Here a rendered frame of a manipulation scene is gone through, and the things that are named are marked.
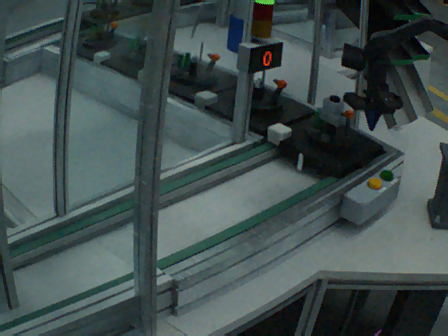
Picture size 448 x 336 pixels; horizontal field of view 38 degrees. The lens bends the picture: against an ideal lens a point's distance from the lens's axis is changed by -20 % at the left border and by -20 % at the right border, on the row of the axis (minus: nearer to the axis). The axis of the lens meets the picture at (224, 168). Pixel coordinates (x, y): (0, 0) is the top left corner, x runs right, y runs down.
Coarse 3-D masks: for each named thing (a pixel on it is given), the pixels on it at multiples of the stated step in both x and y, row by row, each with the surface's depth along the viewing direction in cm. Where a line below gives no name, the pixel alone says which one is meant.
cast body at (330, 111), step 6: (330, 96) 194; (336, 96) 195; (324, 102) 195; (330, 102) 194; (336, 102) 194; (342, 102) 195; (318, 108) 199; (324, 108) 196; (330, 108) 194; (336, 108) 193; (342, 108) 196; (324, 114) 196; (330, 114) 195; (336, 114) 194; (330, 120) 195; (336, 120) 194; (342, 120) 195
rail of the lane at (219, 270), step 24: (360, 168) 190; (384, 168) 193; (336, 192) 178; (288, 216) 167; (312, 216) 170; (336, 216) 180; (240, 240) 157; (264, 240) 158; (288, 240) 166; (312, 240) 175; (192, 264) 148; (216, 264) 149; (240, 264) 155; (264, 264) 163; (192, 288) 146; (216, 288) 152
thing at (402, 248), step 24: (432, 192) 204; (408, 216) 191; (384, 240) 179; (408, 240) 179; (432, 240) 180; (336, 264) 169; (360, 264) 169; (384, 264) 169; (408, 264) 169; (432, 264) 169
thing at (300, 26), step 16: (288, 0) 301; (304, 0) 295; (288, 16) 305; (304, 16) 299; (336, 16) 292; (288, 32) 308; (304, 32) 302; (336, 32) 296; (352, 32) 306; (336, 48) 300
